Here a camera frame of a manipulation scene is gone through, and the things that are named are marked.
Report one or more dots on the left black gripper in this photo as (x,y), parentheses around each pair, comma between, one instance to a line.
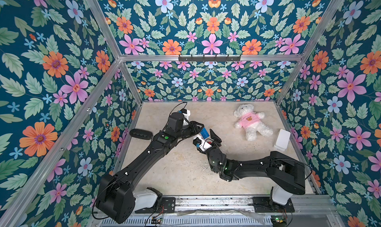
(192,127)

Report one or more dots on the blue lego brick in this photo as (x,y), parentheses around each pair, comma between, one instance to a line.
(204,133)

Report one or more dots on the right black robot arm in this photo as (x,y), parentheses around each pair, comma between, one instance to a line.
(288,173)

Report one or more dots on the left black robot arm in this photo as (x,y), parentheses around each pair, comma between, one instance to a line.
(115,196)

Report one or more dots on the white teddy bear pink shirt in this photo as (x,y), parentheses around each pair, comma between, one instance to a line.
(251,122)

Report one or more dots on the black oval case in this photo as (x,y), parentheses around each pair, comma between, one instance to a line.
(141,134)

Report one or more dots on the white rectangular box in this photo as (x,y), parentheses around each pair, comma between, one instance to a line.
(282,140)

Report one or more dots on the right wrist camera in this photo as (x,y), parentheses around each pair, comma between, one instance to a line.
(201,144)

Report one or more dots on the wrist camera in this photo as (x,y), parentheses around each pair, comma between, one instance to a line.
(201,144)
(186,113)

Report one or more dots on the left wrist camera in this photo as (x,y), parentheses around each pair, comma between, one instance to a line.
(186,113)

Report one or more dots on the black hook rail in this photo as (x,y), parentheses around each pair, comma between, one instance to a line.
(209,58)

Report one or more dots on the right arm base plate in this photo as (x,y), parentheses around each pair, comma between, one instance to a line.
(264,204)

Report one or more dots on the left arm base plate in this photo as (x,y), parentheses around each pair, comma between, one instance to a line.
(150,200)

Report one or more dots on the aluminium front rail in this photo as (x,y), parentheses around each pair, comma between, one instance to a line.
(240,211)

